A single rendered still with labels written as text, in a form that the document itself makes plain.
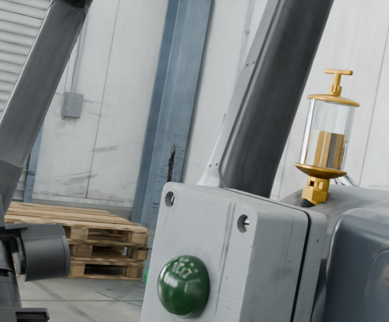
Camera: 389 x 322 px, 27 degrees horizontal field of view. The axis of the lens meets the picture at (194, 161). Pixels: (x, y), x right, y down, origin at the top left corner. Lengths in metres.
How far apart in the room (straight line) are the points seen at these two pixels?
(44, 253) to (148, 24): 8.26
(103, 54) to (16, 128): 7.86
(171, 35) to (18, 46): 1.89
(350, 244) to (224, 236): 0.06
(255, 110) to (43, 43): 0.52
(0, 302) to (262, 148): 0.43
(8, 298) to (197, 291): 0.66
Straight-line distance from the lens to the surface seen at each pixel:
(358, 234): 0.38
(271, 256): 0.36
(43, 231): 1.07
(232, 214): 0.36
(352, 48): 7.57
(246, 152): 0.71
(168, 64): 9.35
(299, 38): 0.77
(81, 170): 8.97
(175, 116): 8.98
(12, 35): 8.43
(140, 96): 9.24
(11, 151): 1.09
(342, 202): 0.43
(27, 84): 1.14
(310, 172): 0.43
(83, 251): 6.23
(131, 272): 6.48
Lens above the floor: 1.36
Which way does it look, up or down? 3 degrees down
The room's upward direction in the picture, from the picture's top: 10 degrees clockwise
